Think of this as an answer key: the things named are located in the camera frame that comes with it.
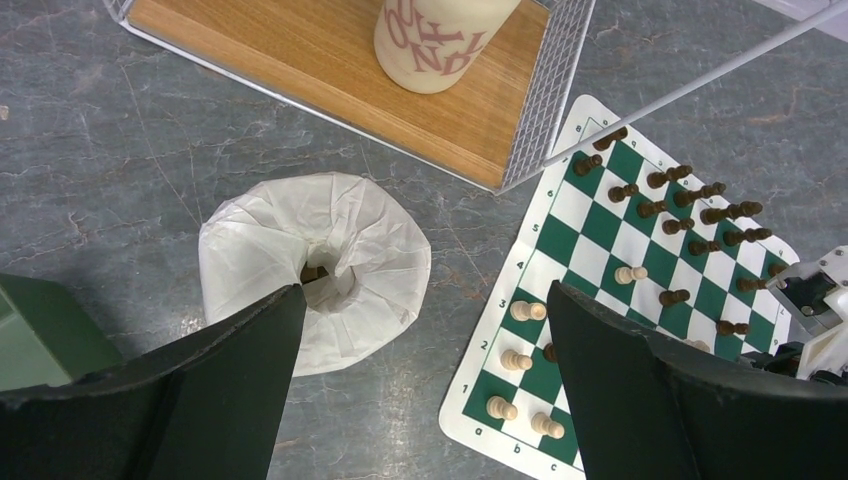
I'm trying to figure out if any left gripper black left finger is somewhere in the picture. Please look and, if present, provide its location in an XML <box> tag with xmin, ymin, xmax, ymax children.
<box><xmin>1</xmin><ymin>284</ymin><xmax>306</xmax><ymax>479</ymax></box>

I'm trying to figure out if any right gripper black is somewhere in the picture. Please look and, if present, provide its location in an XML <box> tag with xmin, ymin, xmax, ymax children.
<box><xmin>738</xmin><ymin>341</ymin><xmax>847</xmax><ymax>387</ymax></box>

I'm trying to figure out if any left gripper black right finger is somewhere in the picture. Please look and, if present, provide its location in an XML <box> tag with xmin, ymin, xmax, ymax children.
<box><xmin>547</xmin><ymin>281</ymin><xmax>847</xmax><ymax>479</ymax></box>

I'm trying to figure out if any green white chess board mat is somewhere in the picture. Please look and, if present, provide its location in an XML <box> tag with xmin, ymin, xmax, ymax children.
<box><xmin>439</xmin><ymin>130</ymin><xmax>798</xmax><ymax>479</ymax></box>

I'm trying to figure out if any green plastic bin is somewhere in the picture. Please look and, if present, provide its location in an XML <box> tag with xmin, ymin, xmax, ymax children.
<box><xmin>1</xmin><ymin>274</ymin><xmax>123</xmax><ymax>391</ymax></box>

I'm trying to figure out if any white wrapped paper roll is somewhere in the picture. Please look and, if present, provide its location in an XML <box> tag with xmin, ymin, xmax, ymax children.
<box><xmin>198</xmin><ymin>172</ymin><xmax>431</xmax><ymax>377</ymax></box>

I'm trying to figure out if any cream bottle pink lettering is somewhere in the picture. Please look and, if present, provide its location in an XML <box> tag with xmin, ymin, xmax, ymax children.
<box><xmin>373</xmin><ymin>0</ymin><xmax>520</xmax><ymax>94</ymax></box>

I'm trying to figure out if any white wire wooden shelf rack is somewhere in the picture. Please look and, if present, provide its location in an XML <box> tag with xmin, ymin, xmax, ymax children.
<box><xmin>102</xmin><ymin>0</ymin><xmax>848</xmax><ymax>195</ymax></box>

